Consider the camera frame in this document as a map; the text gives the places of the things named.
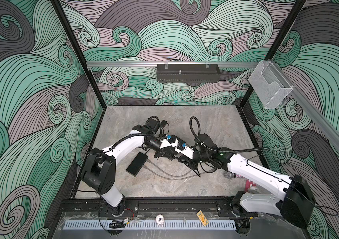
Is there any black wall tray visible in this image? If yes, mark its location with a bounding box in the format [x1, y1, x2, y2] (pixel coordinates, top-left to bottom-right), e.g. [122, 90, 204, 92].
[156, 63, 221, 84]

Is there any red yellow wire bundle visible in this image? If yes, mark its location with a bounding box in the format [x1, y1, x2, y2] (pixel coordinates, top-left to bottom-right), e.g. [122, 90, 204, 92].
[121, 207, 136, 225]

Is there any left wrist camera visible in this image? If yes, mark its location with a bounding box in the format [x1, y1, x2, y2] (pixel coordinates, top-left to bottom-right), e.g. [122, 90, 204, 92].
[160, 135, 179, 148]

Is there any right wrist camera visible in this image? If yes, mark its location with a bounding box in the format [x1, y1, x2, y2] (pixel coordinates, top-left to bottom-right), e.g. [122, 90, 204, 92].
[175, 143, 194, 159]

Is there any clear acrylic wall holder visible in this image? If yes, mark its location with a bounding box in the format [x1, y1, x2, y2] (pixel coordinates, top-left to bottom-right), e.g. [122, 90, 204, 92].
[249, 60, 292, 109]

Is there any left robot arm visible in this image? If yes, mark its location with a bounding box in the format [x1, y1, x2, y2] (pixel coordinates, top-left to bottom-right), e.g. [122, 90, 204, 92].
[81, 116, 176, 215]

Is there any yellow tag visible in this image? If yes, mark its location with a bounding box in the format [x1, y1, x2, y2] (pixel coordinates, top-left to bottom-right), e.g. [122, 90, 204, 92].
[196, 210, 209, 227]

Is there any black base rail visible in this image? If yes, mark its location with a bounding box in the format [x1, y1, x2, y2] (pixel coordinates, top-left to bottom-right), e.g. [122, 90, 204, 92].
[58, 197, 295, 217]

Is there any pink white toy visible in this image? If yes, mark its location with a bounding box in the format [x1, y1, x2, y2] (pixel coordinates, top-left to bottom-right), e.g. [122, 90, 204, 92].
[245, 179, 260, 194]

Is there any ribbed black network switch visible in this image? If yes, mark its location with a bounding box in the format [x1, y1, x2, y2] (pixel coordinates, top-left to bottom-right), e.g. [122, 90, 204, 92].
[126, 152, 148, 177]

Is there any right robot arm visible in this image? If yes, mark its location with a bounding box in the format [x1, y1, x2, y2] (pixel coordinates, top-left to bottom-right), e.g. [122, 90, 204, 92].
[190, 127, 316, 229]

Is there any white slotted cable duct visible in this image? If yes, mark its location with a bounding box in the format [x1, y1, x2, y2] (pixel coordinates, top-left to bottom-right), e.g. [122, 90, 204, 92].
[63, 219, 236, 231]

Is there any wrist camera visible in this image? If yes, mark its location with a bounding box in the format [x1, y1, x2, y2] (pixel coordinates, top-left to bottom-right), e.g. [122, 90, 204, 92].
[175, 143, 194, 159]
[160, 135, 179, 148]

